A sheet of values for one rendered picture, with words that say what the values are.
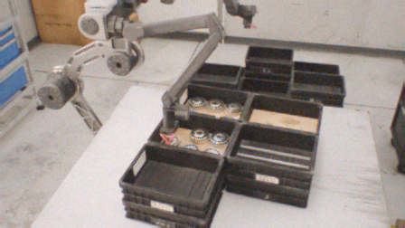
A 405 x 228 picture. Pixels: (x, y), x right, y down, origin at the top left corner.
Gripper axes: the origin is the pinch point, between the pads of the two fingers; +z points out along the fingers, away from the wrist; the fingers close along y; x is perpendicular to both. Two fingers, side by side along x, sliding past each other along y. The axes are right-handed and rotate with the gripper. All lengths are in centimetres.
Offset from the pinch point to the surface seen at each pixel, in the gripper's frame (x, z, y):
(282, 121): -51, 6, 41
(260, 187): -49, 11, -9
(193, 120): -6.1, -0.1, 19.0
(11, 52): 184, 26, 98
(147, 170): 4.8, 6.2, -18.1
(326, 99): -75, 37, 121
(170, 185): -9.4, 5.9, -24.6
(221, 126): -21.7, 0.0, 19.0
